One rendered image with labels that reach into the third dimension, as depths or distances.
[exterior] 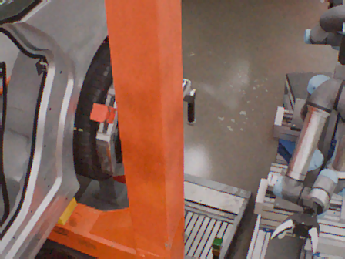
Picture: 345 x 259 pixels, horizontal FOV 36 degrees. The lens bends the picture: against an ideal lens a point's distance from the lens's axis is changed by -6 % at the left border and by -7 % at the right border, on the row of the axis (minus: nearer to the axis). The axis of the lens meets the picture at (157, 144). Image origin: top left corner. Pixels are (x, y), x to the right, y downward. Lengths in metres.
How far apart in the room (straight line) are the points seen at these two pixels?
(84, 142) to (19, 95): 0.36
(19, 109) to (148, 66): 0.97
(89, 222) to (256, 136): 1.64
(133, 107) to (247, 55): 2.83
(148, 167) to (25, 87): 0.75
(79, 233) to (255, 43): 2.64
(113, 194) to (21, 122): 0.90
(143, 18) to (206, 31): 3.26
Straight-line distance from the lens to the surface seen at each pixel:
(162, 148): 1.78
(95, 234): 2.46
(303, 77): 3.79
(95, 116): 2.36
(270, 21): 4.93
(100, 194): 3.18
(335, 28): 2.43
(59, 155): 2.31
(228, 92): 4.10
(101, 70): 2.46
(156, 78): 1.59
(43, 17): 1.97
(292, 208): 2.39
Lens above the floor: 2.69
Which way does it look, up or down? 46 degrees down
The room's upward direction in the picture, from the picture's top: 4 degrees counter-clockwise
